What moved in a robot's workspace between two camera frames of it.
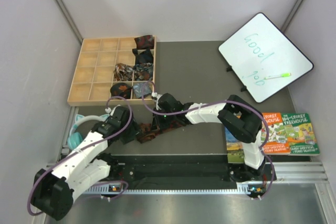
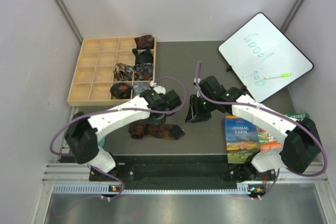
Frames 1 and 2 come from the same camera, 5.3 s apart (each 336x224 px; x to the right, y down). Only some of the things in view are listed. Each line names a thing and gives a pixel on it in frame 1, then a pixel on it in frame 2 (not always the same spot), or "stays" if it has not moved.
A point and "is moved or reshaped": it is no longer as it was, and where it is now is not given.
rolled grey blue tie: (137, 89) stays
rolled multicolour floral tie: (123, 72) stays
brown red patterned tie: (147, 133) is moved or reshaped
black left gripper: (135, 130) -> (159, 121)
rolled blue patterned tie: (143, 72) stays
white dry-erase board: (261, 49) stays
